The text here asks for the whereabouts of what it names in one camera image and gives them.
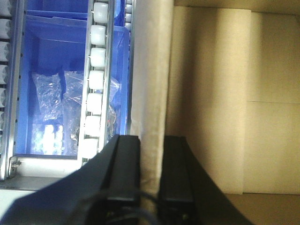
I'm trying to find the left white roller track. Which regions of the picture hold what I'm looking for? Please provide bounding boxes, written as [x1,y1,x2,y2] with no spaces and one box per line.
[0,0,24,180]

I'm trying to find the clear plastic bags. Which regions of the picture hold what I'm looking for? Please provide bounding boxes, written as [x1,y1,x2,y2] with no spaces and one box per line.
[30,69,121,155]

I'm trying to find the blue bin with bags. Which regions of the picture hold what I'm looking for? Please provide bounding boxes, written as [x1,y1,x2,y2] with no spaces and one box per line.
[14,0,131,159]

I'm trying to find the white roller track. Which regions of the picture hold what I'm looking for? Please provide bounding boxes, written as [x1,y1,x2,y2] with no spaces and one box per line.
[77,0,114,166]
[0,0,24,180]

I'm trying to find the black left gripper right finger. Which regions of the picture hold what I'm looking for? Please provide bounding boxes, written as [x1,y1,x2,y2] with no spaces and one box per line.
[158,136,251,225]

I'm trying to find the brown cardboard Ecoflow box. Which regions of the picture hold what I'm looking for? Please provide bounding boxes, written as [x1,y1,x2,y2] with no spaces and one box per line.
[131,0,300,225]

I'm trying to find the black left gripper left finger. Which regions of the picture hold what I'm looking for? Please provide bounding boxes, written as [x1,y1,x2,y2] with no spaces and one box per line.
[0,135,140,225]

